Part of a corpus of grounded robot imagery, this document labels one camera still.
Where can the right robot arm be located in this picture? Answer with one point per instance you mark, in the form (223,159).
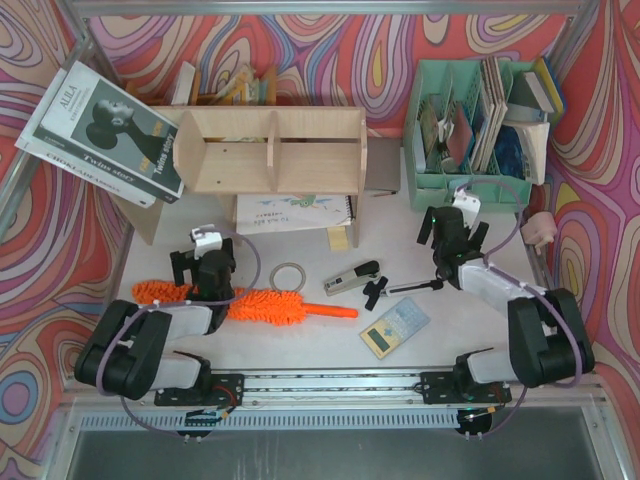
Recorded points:
(547,339)

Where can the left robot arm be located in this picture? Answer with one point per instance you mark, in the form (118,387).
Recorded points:
(125,354)

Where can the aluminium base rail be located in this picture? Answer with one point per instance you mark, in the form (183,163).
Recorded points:
(382,388)

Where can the white book under Twins story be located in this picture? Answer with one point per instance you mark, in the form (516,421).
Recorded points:
(74,165)

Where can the pink tape dispenser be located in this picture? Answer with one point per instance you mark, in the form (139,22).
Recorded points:
(539,230)

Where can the spiral drawing notebook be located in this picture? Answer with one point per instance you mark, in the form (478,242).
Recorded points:
(256,214)

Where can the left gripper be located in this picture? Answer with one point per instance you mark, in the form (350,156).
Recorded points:
(185,266)

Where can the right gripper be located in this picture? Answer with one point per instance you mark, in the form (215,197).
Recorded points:
(451,226)

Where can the clear tape roll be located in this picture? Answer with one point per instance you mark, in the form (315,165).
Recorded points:
(288,276)

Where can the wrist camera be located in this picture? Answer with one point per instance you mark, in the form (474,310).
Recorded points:
(469,204)
(205,238)

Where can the stack of thin books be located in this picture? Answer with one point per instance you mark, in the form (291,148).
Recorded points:
(490,111)

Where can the gold grey calculator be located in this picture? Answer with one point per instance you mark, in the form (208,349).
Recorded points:
(394,327)

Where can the blue yellow book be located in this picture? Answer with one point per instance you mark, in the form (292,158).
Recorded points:
(542,68)

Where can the yellow sticky note pad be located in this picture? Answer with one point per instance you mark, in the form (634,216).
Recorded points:
(338,239)

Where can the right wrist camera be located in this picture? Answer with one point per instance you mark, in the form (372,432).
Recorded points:
(469,204)

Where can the black handled tool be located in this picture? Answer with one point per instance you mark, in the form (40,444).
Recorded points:
(380,289)

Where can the orange microfiber duster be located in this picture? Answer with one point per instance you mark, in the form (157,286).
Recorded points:
(284,308)

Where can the wooden bookshelf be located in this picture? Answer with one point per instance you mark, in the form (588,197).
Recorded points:
(229,150)

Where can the red notebook in organizer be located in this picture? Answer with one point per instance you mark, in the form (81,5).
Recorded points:
(459,142)

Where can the grey black stapler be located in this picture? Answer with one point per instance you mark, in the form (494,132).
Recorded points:
(353,278)

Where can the books behind shelf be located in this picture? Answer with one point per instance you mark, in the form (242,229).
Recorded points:
(243,88)

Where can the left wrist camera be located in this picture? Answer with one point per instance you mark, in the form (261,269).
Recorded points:
(205,238)

